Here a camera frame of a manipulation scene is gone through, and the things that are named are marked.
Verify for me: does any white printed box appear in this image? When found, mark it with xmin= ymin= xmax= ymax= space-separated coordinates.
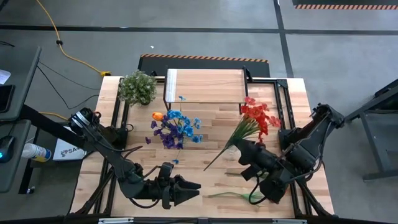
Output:
xmin=52 ymin=138 xmax=88 ymax=162

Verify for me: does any silver metal bracket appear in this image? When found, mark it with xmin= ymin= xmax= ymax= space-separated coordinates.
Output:
xmin=98 ymin=217 xmax=134 ymax=224
xmin=272 ymin=218 xmax=308 ymax=224

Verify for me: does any black hazard-striped floor mat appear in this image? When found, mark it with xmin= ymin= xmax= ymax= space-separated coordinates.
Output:
xmin=137 ymin=54 xmax=271 ymax=78
xmin=292 ymin=0 xmax=398 ymax=10

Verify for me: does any workbench with grey legs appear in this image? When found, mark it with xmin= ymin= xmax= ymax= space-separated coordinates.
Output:
xmin=341 ymin=79 xmax=398 ymax=182

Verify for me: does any blue artificial flower bunch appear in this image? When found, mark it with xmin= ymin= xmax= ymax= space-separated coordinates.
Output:
xmin=166 ymin=95 xmax=205 ymax=166

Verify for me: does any purple artificial flower bunch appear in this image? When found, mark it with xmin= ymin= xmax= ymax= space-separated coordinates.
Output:
xmin=144 ymin=114 xmax=185 ymax=151

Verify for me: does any white spray bottle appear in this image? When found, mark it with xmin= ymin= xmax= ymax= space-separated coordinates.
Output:
xmin=21 ymin=142 xmax=52 ymax=163

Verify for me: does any dark red artificial tulip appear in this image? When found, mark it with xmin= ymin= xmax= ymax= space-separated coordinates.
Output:
xmin=207 ymin=190 xmax=265 ymax=208

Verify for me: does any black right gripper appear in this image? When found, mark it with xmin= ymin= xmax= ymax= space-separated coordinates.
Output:
xmin=233 ymin=138 xmax=282 ymax=182

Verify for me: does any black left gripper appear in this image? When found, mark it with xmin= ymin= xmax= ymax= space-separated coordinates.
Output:
xmin=133 ymin=161 xmax=202 ymax=210

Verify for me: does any black floor cable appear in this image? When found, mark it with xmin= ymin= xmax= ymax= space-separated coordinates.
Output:
xmin=36 ymin=61 xmax=100 ymax=110

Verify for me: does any grey side desk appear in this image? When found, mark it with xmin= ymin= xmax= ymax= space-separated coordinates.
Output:
xmin=0 ymin=46 xmax=43 ymax=122

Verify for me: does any clear glass vase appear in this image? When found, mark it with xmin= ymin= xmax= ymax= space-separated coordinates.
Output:
xmin=224 ymin=147 xmax=239 ymax=162

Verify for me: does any red artificial flower bunch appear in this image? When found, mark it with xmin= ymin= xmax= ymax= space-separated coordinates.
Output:
xmin=203 ymin=96 xmax=282 ymax=172

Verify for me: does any potted green plant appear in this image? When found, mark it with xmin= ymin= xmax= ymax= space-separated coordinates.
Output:
xmin=117 ymin=70 xmax=158 ymax=106

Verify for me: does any black phone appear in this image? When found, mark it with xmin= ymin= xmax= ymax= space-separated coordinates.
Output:
xmin=0 ymin=84 xmax=16 ymax=113

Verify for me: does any white paper sheet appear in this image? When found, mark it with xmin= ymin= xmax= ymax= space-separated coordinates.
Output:
xmin=0 ymin=69 xmax=12 ymax=85

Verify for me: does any wooden shelf with black legs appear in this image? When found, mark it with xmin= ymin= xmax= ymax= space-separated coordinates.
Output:
xmin=162 ymin=65 xmax=253 ymax=116

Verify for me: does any grey keyboard tray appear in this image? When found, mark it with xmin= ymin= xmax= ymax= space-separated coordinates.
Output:
xmin=0 ymin=119 xmax=32 ymax=194

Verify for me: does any yellow cable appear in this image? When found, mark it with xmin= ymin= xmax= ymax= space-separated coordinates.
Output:
xmin=35 ymin=0 xmax=112 ymax=77
xmin=39 ymin=111 xmax=70 ymax=121

